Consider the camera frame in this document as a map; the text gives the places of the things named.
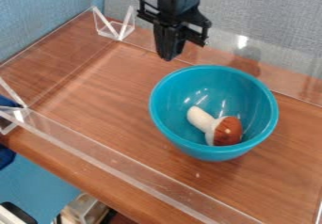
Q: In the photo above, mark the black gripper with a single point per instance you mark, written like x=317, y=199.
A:
x=178, y=22

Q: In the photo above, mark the blue plastic bowl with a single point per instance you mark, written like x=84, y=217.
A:
x=223, y=92

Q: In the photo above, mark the brown and white mushroom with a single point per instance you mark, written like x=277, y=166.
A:
x=222, y=131

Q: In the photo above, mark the clear acrylic back barrier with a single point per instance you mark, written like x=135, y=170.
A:
x=289, y=71

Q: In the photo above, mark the clear acrylic barrier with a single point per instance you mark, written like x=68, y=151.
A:
x=289, y=71
x=139, y=191

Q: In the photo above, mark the clear acrylic front barrier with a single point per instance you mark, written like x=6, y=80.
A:
x=139, y=191

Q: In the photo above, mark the blue cloth object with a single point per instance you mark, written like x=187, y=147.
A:
x=7, y=153

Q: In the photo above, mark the black and white object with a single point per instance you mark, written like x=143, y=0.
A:
x=12, y=215

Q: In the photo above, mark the clear acrylic corner bracket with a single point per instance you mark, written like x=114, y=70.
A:
x=111, y=29

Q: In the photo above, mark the metal frame under table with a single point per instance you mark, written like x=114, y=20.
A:
x=84, y=210

